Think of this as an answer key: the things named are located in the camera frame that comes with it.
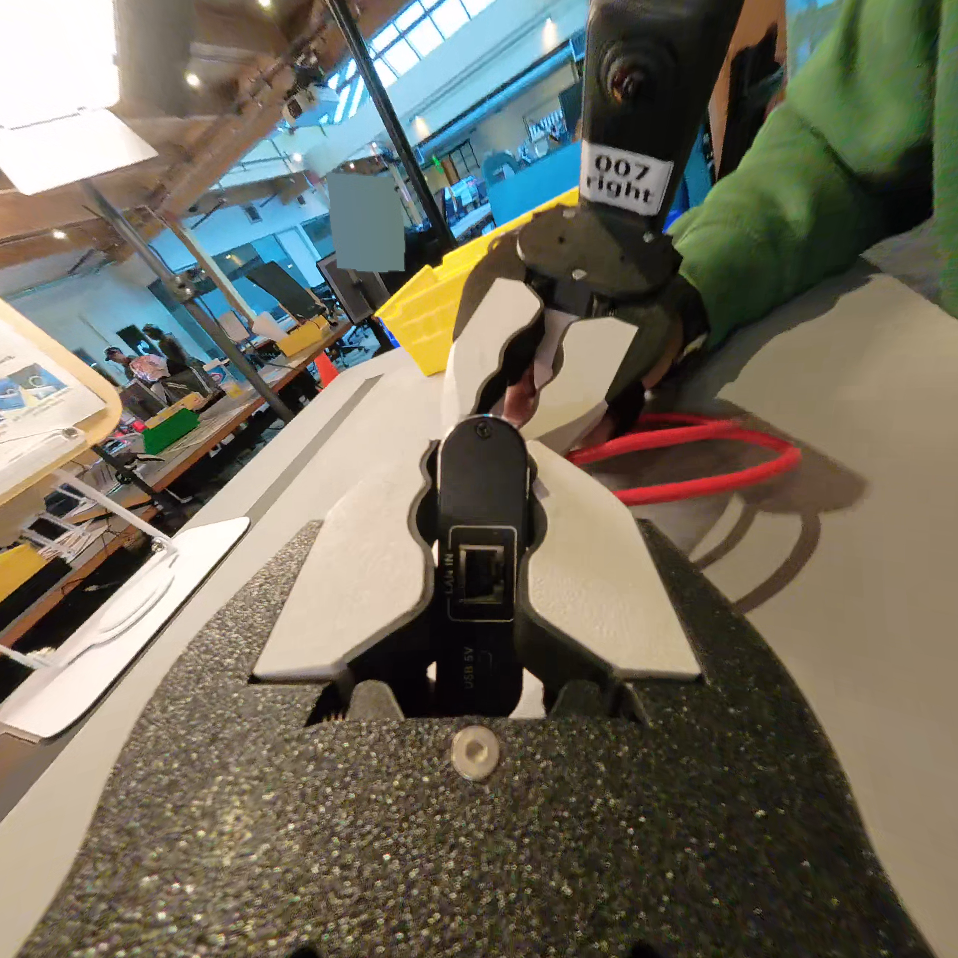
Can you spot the black wristwatch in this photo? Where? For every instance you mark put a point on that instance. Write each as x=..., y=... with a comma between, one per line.
x=685, y=358

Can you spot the printed instruction sheet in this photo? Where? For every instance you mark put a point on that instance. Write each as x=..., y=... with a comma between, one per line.
x=37, y=404

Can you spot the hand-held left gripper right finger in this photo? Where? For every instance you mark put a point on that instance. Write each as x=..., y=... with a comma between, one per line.
x=606, y=584

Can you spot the black computer monitor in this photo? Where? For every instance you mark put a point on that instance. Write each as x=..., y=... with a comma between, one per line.
x=348, y=288

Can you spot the green plastic bin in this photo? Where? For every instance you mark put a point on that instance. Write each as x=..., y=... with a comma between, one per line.
x=170, y=430

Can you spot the black metal pole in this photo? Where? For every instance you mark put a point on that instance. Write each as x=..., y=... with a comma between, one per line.
x=390, y=112

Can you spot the black display panel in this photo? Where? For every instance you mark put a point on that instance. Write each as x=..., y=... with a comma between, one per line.
x=288, y=288

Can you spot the white sheet stand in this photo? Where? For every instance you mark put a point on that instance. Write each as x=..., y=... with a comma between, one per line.
x=112, y=621

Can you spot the large yellow plastic bin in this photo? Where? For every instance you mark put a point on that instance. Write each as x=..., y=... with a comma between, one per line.
x=426, y=314

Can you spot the person's right forearm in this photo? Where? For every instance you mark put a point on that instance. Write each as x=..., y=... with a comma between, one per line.
x=823, y=187

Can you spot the orange traffic cone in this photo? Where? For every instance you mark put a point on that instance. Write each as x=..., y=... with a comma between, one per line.
x=327, y=373

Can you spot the black ethernet port box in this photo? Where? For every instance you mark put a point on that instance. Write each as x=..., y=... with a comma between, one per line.
x=479, y=486

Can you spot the grey lamp pole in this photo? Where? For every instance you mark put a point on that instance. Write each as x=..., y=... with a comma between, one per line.
x=182, y=287

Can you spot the long wooden workbench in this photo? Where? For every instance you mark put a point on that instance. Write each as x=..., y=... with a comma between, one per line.
x=52, y=610
x=232, y=410

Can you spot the person's right hand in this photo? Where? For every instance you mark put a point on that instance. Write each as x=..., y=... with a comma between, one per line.
x=666, y=329

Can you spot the small yellow plastic bin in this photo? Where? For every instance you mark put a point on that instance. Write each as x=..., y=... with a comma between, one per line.
x=303, y=337

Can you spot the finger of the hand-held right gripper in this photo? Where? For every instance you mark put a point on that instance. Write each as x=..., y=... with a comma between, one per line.
x=591, y=367
x=486, y=329

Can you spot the white light panel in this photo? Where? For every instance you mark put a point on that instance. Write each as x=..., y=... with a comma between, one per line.
x=60, y=67

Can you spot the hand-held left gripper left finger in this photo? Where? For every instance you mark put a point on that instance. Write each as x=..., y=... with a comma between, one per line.
x=352, y=569

